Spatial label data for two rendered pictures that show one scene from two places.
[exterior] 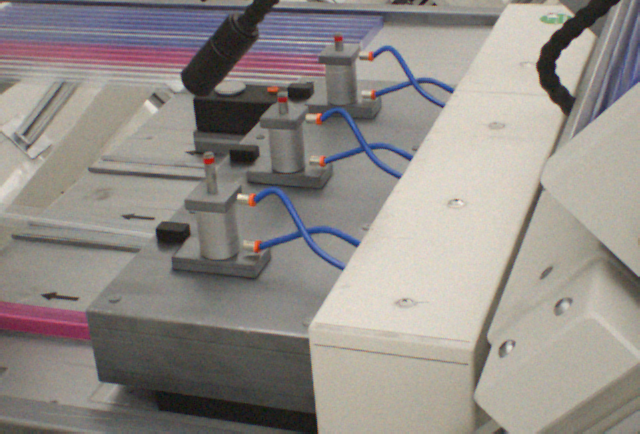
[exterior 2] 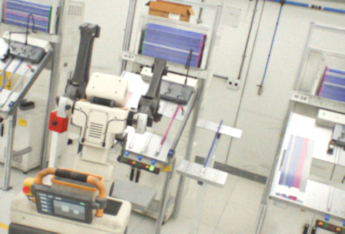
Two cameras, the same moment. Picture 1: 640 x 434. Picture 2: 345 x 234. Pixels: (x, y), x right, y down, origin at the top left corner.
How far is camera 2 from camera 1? 284 cm
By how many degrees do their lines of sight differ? 64
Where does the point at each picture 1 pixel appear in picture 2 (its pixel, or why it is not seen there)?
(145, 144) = not seen: hidden behind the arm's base
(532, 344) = (205, 74)
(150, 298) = (186, 97)
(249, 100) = not seen: hidden behind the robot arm
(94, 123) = (57, 150)
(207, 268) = (183, 94)
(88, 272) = (169, 108)
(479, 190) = (179, 77)
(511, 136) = (170, 75)
